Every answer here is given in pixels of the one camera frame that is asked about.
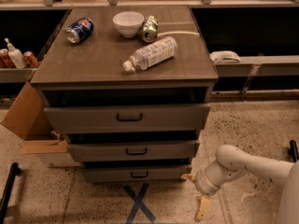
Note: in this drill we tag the grey right shelf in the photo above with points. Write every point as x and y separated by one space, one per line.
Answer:
260 66

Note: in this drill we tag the folded white cloth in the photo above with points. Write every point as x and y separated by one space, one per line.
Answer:
225 56

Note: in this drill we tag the black base leg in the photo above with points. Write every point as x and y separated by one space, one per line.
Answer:
13 172
293 151

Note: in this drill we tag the blue pepsi can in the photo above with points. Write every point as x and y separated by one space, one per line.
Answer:
79 30

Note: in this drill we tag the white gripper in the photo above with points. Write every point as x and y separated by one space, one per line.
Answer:
201 182

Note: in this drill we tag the white bowl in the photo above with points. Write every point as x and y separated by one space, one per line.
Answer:
128 23

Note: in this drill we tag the green soda can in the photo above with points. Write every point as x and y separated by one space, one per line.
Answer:
149 29

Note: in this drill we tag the black left base leg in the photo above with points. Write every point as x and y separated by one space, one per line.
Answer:
13 172

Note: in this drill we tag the grey shelf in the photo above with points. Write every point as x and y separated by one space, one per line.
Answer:
260 66
15 75

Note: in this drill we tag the grey drawer cabinet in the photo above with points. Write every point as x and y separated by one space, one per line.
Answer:
91 74

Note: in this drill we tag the red soda can left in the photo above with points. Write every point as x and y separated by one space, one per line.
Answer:
5 61

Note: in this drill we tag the white pump bottle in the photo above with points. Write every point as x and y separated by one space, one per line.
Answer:
15 55

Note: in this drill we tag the red soda can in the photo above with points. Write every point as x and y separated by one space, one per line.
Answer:
5 61
31 59

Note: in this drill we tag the red soda can right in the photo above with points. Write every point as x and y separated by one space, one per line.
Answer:
31 59

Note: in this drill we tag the black right base leg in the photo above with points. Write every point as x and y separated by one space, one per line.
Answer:
293 151

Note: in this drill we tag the clear plastic water bottle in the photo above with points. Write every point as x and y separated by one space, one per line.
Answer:
152 54

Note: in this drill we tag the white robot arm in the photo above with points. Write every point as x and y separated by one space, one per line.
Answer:
232 163

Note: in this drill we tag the grey drawer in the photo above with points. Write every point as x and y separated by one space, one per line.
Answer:
136 151
126 174
128 119

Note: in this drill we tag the cardboard box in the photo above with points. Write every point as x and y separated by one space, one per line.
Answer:
26 119

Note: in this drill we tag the grey left shelf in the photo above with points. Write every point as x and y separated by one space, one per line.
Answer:
15 75

